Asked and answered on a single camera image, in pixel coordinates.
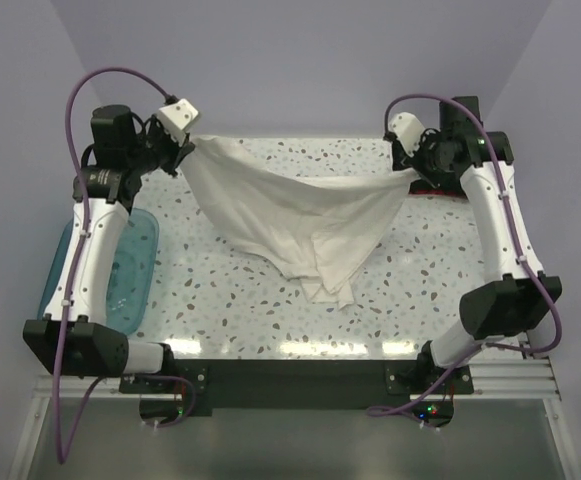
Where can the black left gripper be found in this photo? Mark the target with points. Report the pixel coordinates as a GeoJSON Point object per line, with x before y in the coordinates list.
{"type": "Point", "coordinates": [178, 152]}

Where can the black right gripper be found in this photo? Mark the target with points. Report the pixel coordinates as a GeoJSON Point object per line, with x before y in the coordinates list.
{"type": "Point", "coordinates": [414, 161]}

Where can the white t shirt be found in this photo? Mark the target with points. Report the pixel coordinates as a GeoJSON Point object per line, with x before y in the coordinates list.
{"type": "Point", "coordinates": [317, 230]}

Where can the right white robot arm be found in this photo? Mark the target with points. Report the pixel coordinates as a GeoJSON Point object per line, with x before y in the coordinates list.
{"type": "Point", "coordinates": [461, 155]}

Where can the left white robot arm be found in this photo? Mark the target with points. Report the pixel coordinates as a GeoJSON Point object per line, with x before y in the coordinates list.
{"type": "Point", "coordinates": [72, 336]}

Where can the folded red t shirt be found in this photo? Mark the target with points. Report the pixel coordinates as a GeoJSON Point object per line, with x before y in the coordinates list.
{"type": "Point", "coordinates": [438, 193]}

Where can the folded black t shirt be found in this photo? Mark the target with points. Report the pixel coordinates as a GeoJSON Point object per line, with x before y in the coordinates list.
{"type": "Point", "coordinates": [421, 187]}

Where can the teal transparent plastic bin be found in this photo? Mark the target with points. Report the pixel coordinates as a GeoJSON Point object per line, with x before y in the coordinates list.
{"type": "Point", "coordinates": [114, 273]}

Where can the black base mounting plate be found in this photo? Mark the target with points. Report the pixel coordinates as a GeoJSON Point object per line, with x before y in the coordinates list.
{"type": "Point", "coordinates": [195, 387]}

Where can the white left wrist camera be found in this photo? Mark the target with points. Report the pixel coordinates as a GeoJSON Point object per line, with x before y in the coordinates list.
{"type": "Point", "coordinates": [183, 113]}

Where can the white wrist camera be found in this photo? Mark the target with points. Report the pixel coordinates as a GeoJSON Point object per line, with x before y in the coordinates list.
{"type": "Point", "coordinates": [183, 113]}
{"type": "Point", "coordinates": [408, 130]}

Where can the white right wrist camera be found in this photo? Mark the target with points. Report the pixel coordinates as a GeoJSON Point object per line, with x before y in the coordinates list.
{"type": "Point", "coordinates": [408, 130]}

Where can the aluminium frame rail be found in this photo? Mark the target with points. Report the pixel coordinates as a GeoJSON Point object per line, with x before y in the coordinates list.
{"type": "Point", "coordinates": [516, 376]}

